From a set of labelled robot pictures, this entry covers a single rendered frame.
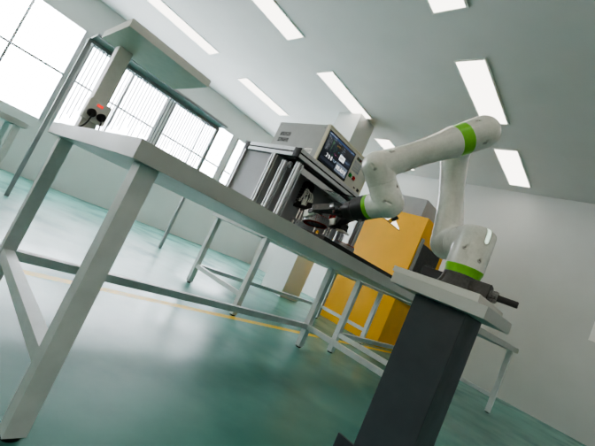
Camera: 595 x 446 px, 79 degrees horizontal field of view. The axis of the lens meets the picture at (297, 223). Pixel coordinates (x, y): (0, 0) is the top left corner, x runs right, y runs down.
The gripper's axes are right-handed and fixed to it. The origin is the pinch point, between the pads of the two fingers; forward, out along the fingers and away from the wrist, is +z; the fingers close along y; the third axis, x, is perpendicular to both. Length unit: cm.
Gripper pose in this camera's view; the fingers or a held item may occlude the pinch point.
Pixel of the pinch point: (317, 218)
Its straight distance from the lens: 150.3
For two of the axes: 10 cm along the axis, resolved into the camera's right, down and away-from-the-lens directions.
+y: 7.2, 3.6, 6.0
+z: -6.8, 1.4, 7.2
